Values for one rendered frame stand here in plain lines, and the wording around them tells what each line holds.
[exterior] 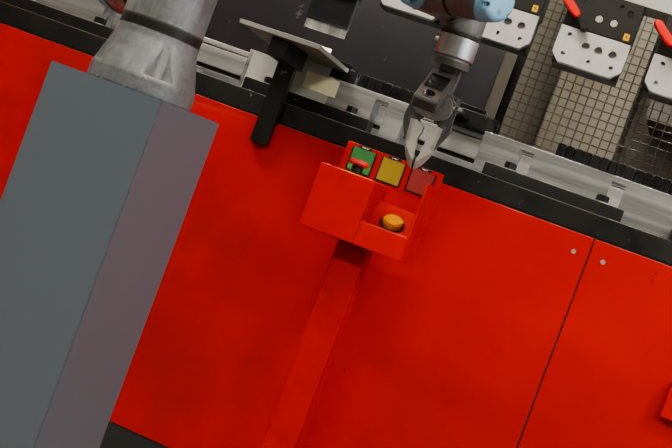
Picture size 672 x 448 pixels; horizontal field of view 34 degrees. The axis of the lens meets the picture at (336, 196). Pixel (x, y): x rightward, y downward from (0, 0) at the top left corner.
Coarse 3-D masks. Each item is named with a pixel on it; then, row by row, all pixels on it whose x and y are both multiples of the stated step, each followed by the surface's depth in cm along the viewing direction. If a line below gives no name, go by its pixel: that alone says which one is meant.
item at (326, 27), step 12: (312, 0) 251; (324, 0) 251; (336, 0) 250; (348, 0) 249; (312, 12) 251; (324, 12) 251; (336, 12) 250; (348, 12) 249; (312, 24) 252; (324, 24) 251; (336, 24) 250; (348, 24) 249; (336, 36) 250
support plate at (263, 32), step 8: (248, 24) 226; (256, 24) 225; (256, 32) 233; (264, 32) 227; (272, 32) 225; (280, 32) 224; (264, 40) 243; (288, 40) 226; (296, 40) 223; (304, 40) 223; (304, 48) 229; (312, 48) 224; (320, 48) 223; (312, 56) 239; (320, 56) 233; (328, 56) 230; (328, 64) 244; (336, 64) 237
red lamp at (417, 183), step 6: (414, 174) 215; (420, 174) 214; (426, 174) 214; (432, 174) 214; (414, 180) 215; (420, 180) 214; (426, 180) 214; (432, 180) 214; (408, 186) 215; (414, 186) 214; (420, 186) 214; (414, 192) 214; (420, 192) 214
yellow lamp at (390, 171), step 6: (384, 162) 216; (390, 162) 216; (396, 162) 215; (384, 168) 216; (390, 168) 216; (396, 168) 215; (402, 168) 215; (378, 174) 216; (384, 174) 216; (390, 174) 216; (396, 174) 215; (384, 180) 216; (390, 180) 216; (396, 180) 215
